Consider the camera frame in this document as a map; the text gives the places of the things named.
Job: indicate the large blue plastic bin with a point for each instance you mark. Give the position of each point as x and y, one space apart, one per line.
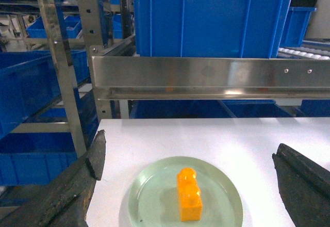
210 28

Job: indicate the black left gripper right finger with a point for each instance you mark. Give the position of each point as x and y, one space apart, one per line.
303 187

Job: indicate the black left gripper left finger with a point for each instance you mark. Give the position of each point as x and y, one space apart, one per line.
66 199

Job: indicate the steel rack upright post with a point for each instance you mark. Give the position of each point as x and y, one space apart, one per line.
53 20

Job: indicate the steel shelf front rail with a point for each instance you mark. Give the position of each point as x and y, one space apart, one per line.
178 78

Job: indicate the blue bin behind right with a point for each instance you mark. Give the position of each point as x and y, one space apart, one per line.
296 24

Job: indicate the blue bin lower left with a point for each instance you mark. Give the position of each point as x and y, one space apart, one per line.
35 158

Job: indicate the yellow toy block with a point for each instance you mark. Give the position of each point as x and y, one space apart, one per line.
188 196

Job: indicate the blue bin on left shelf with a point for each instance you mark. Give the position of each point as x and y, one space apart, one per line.
28 83

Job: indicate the clear green glass plate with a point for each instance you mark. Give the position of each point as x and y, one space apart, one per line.
153 199

